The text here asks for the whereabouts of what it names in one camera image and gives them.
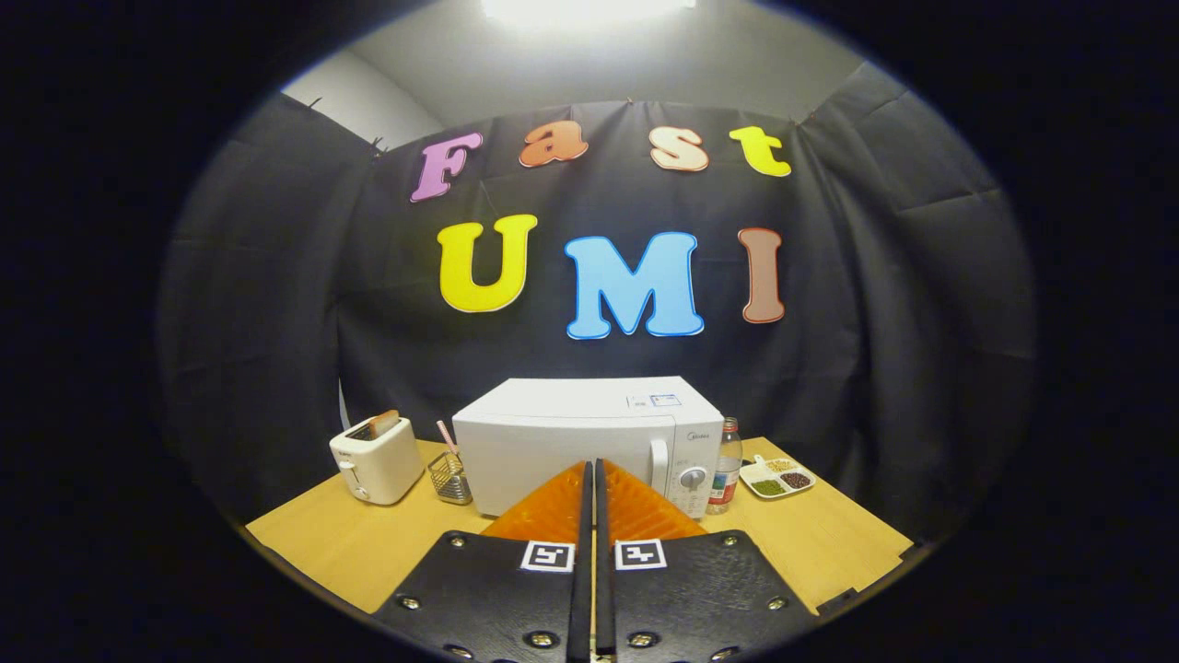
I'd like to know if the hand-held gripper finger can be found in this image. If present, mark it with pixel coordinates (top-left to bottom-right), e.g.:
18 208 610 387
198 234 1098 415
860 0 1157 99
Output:
373 460 595 663
594 458 816 663

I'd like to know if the white microwave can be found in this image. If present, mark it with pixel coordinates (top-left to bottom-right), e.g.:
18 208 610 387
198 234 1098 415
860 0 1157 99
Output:
451 376 725 521

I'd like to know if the clear bottle with red label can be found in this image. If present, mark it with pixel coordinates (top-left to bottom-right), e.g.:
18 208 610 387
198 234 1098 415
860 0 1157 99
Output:
707 417 743 515

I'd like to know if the white divided bean dish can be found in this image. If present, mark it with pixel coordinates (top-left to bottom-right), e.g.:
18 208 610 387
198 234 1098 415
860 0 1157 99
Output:
740 454 817 500

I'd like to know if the white toaster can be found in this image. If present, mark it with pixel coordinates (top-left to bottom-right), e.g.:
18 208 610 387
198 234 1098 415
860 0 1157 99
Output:
329 416 426 506

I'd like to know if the black backdrop cloth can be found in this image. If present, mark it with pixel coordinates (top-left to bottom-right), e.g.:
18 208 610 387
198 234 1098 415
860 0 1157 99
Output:
157 60 1037 544

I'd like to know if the ceiling light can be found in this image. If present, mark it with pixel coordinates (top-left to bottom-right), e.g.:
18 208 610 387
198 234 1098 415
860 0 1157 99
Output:
481 0 696 24

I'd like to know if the wire mesh basket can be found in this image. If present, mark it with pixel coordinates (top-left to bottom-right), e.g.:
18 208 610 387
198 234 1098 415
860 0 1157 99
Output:
427 451 473 506

